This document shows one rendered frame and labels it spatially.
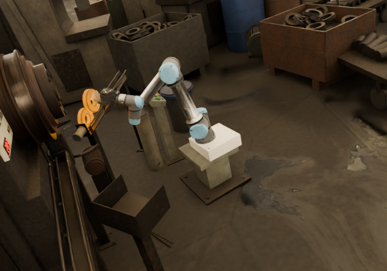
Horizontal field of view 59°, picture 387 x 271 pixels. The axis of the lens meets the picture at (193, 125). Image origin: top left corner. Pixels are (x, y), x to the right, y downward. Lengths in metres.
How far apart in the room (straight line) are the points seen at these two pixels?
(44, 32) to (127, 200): 3.13
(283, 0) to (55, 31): 2.98
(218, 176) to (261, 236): 0.56
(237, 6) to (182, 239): 3.36
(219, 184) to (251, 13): 2.87
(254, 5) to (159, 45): 1.52
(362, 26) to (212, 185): 2.21
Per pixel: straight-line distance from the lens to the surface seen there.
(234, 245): 2.18
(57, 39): 4.52
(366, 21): 3.84
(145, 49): 3.96
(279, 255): 2.11
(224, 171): 2.53
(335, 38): 3.53
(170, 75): 2.03
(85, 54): 4.52
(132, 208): 1.68
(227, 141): 2.34
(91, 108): 2.29
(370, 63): 3.44
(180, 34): 4.20
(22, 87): 1.65
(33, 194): 1.57
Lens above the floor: 1.67
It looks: 30 degrees down
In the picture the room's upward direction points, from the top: 14 degrees counter-clockwise
